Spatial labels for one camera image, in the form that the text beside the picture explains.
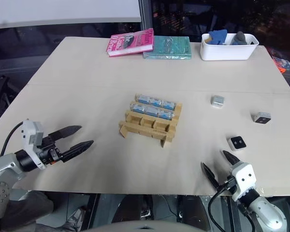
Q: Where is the white plastic bin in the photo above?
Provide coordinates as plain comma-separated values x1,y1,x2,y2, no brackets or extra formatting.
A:
200,33,260,61

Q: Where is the wooden slotted rack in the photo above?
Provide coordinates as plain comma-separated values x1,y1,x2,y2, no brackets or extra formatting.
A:
118,93,183,148

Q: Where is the grey window pillar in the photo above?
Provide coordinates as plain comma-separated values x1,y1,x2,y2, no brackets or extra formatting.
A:
138,0,156,32

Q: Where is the white board panel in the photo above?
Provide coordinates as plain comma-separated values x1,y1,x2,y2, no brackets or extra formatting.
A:
0,0,142,30

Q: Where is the teal paperback book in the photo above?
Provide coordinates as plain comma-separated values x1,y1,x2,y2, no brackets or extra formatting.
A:
142,35,193,61

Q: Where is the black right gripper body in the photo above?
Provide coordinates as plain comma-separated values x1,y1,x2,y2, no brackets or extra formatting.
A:
217,176,238,194

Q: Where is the pink paperback book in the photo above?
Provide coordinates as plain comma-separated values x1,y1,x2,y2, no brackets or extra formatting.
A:
105,28,156,58

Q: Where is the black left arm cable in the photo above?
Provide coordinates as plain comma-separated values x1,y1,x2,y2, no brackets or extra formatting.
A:
0,122,24,156

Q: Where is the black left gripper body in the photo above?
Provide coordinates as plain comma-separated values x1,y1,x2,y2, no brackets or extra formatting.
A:
37,135,65,166

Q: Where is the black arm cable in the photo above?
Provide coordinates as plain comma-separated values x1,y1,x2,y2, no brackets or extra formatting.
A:
0,122,24,156
207,177,257,232

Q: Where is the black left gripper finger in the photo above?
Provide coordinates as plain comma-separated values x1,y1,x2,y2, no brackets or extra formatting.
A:
61,140,95,162
48,125,83,141

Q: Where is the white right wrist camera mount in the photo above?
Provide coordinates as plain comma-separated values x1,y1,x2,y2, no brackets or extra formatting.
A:
228,162,257,202

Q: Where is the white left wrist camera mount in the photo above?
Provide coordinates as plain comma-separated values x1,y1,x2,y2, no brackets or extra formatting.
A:
19,119,45,170

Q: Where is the grey sneaker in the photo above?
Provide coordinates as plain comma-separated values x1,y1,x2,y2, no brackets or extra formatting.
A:
62,207,87,232

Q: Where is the grey soft toy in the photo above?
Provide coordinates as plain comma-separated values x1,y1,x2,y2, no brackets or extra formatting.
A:
232,31,247,45

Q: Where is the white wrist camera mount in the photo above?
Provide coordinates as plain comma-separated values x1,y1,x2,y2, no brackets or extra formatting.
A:
19,119,45,170
228,162,257,202

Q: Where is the blue foam piece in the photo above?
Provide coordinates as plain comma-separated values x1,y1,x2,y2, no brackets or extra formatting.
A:
205,29,229,46

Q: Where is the orange and blue bag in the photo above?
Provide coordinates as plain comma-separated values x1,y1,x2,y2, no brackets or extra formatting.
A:
271,47,290,73

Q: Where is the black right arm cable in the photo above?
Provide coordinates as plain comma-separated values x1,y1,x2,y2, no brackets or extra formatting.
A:
207,177,257,232

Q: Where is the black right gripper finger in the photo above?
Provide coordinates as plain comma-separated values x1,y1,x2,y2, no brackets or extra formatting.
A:
222,150,240,168
201,162,220,192

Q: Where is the dark trouser leg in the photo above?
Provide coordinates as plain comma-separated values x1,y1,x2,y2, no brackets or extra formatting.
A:
12,190,71,232

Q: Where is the black bag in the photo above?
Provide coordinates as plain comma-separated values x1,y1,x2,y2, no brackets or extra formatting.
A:
0,72,23,127

